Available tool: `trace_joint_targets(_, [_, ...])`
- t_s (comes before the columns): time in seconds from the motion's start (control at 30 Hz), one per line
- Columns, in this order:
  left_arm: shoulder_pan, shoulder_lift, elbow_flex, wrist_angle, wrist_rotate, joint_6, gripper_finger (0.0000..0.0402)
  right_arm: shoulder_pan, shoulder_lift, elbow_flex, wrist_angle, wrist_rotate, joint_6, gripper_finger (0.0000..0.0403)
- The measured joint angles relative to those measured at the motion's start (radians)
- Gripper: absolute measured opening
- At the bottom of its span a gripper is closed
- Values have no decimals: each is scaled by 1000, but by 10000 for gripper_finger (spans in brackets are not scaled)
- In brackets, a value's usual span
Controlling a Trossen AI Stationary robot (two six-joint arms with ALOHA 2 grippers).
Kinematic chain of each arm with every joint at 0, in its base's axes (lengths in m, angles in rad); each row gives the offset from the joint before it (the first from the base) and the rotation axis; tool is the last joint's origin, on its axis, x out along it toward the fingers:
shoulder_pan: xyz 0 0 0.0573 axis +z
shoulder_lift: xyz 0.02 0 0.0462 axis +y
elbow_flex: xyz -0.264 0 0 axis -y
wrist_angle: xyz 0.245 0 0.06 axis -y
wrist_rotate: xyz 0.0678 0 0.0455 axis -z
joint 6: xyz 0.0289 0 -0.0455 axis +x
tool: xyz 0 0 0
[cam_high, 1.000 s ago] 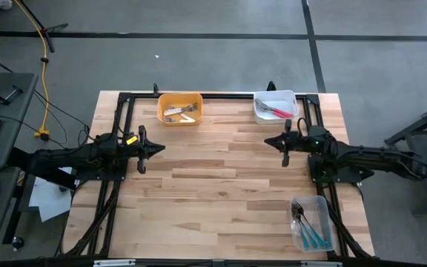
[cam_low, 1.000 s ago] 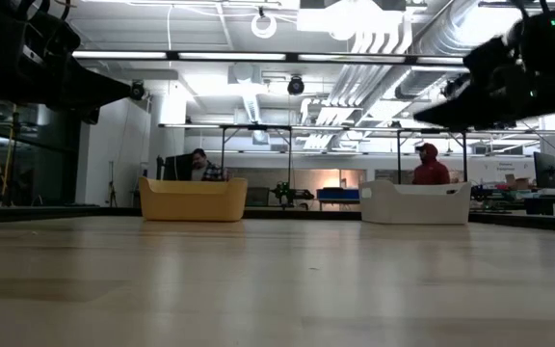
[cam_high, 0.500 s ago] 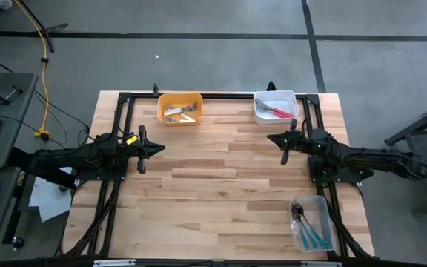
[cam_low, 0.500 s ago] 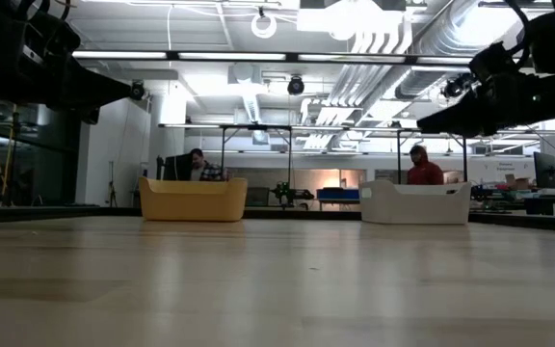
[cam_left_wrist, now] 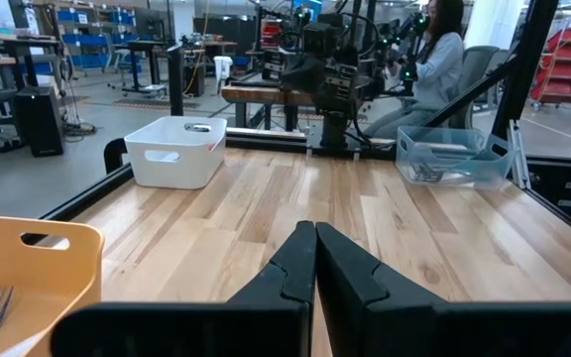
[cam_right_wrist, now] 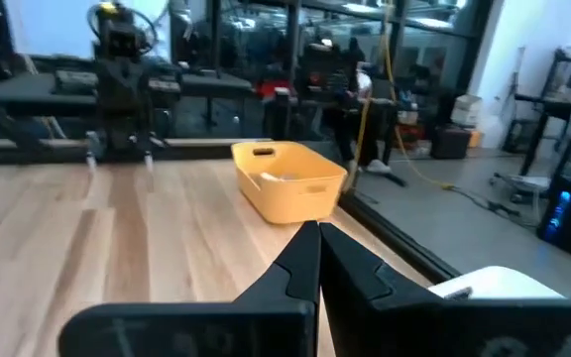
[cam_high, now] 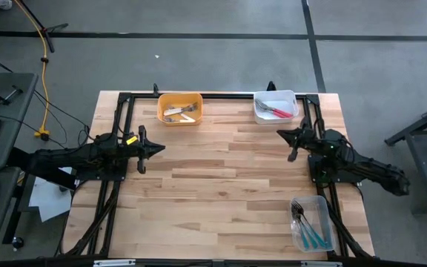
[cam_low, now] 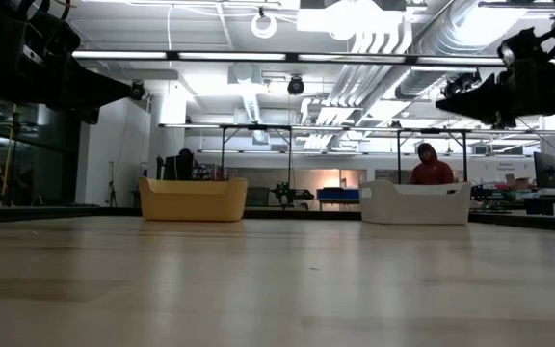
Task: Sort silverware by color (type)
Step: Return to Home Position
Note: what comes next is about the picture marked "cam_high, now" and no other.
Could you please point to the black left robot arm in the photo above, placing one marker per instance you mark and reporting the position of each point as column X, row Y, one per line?
column 69, row 157

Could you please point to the black tripod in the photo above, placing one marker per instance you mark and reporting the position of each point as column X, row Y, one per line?
column 56, row 27

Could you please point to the clear plastic bin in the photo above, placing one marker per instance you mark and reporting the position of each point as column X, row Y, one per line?
column 321, row 207

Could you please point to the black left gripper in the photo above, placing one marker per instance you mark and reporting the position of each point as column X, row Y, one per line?
column 142, row 163

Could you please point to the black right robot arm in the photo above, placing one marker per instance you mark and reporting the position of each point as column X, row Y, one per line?
column 365, row 167

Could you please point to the silver table bracket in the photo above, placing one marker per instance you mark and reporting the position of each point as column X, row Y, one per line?
column 321, row 264
column 114, row 262

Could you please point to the yellow tape label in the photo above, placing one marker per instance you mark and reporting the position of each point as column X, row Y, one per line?
column 132, row 140

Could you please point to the black round knob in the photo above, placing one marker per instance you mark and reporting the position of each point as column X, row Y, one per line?
column 17, row 243

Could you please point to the grey desk with keyboard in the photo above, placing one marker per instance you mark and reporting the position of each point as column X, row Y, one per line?
column 13, row 122

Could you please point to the white plastic bin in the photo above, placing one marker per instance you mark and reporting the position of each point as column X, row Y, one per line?
column 284, row 98

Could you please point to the yellow plastic bin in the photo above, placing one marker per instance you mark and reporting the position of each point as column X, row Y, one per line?
column 198, row 98

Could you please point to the white paper sheets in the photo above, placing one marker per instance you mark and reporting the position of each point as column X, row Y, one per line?
column 46, row 200

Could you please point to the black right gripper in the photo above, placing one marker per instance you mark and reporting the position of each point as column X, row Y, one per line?
column 310, row 141

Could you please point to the black aluminium table frame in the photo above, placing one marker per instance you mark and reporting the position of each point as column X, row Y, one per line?
column 228, row 96

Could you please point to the black table clamp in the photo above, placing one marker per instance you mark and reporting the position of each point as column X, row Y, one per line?
column 271, row 86
column 156, row 89

